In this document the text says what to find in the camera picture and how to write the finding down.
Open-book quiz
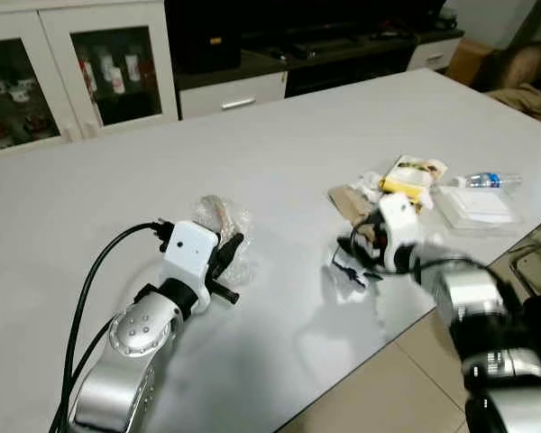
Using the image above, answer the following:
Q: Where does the clear plastic wrapper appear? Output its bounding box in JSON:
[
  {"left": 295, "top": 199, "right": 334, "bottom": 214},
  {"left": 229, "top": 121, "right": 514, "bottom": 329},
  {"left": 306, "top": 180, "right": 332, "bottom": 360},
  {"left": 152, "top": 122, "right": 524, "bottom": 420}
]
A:
[{"left": 193, "top": 194, "right": 254, "bottom": 287}]

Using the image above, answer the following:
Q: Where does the brown paper napkin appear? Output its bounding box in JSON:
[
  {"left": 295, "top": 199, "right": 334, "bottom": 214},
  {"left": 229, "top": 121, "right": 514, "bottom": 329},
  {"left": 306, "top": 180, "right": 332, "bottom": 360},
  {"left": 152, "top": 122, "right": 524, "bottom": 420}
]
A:
[{"left": 329, "top": 184, "right": 381, "bottom": 228}]

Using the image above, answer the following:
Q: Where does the white crumpled tissue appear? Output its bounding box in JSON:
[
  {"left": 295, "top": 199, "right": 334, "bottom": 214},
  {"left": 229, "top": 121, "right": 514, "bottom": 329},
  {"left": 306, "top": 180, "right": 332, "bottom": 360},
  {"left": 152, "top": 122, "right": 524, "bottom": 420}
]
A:
[{"left": 356, "top": 170, "right": 389, "bottom": 195}]

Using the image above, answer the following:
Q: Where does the yellow snack packet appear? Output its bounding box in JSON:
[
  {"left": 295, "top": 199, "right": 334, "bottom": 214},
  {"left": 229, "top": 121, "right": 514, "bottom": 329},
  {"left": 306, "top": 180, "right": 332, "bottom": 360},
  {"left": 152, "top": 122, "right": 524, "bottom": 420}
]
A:
[{"left": 379, "top": 155, "right": 450, "bottom": 211}]

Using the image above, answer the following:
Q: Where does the clear plastic food container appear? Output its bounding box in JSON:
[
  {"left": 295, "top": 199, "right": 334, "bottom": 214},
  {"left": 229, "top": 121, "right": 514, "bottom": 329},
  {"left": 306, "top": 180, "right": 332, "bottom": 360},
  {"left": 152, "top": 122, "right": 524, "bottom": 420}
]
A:
[{"left": 431, "top": 184, "right": 525, "bottom": 238}]

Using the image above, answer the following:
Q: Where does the clear plastic water bottle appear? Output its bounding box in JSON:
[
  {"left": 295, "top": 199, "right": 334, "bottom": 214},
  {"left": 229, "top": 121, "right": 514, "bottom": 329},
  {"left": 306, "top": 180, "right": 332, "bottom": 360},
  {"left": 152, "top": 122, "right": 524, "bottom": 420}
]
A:
[{"left": 451, "top": 170, "right": 525, "bottom": 191}]

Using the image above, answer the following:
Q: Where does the dark television stand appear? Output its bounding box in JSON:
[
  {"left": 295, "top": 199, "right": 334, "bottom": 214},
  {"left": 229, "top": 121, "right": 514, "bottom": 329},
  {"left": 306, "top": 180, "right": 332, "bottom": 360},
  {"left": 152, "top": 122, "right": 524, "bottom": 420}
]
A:
[{"left": 165, "top": 23, "right": 465, "bottom": 120}]

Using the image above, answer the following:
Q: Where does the short white drawer front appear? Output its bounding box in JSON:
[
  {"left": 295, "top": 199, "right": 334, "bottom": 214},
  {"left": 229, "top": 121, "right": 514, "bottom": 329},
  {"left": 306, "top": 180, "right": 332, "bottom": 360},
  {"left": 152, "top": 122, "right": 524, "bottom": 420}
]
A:
[{"left": 406, "top": 36, "right": 465, "bottom": 72}]

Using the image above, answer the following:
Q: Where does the black speaker box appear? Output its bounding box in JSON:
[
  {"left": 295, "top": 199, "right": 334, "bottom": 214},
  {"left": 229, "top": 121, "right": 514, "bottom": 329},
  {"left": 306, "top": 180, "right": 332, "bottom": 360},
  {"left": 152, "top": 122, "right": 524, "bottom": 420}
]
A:
[{"left": 165, "top": 0, "right": 245, "bottom": 76}]

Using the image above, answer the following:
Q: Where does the brown armchair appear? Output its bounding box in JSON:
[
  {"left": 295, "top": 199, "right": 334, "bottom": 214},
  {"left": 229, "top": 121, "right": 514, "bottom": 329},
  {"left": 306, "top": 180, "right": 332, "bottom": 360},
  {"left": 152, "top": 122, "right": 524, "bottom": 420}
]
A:
[{"left": 473, "top": 41, "right": 541, "bottom": 129}]

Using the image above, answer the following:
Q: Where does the white glass door cabinet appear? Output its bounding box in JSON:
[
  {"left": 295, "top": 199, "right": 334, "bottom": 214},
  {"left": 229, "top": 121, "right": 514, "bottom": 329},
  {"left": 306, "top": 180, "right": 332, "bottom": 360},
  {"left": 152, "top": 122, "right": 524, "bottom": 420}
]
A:
[{"left": 0, "top": 0, "right": 180, "bottom": 156}]

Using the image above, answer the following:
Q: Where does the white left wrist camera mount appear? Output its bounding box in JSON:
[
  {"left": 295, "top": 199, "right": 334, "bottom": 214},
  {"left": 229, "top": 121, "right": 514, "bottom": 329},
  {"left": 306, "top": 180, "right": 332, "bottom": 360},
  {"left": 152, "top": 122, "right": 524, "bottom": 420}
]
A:
[{"left": 159, "top": 221, "right": 221, "bottom": 309}]

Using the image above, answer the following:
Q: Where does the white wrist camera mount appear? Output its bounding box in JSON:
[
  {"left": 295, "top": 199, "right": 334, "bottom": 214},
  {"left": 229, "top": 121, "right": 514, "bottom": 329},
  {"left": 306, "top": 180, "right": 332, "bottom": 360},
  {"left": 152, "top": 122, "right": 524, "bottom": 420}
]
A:
[
  {"left": 379, "top": 192, "right": 423, "bottom": 273},
  {"left": 159, "top": 221, "right": 221, "bottom": 309}
]

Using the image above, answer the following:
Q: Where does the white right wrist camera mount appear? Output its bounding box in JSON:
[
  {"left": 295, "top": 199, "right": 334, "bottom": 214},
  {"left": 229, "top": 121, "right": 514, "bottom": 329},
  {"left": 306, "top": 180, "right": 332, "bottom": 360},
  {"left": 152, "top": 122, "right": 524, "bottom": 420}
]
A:
[{"left": 379, "top": 192, "right": 423, "bottom": 273}]

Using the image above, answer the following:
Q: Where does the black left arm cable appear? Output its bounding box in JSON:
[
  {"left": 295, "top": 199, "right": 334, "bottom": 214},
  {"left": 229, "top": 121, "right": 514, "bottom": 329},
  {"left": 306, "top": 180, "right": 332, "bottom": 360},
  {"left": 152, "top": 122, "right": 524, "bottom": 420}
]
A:
[{"left": 52, "top": 221, "right": 172, "bottom": 433}]

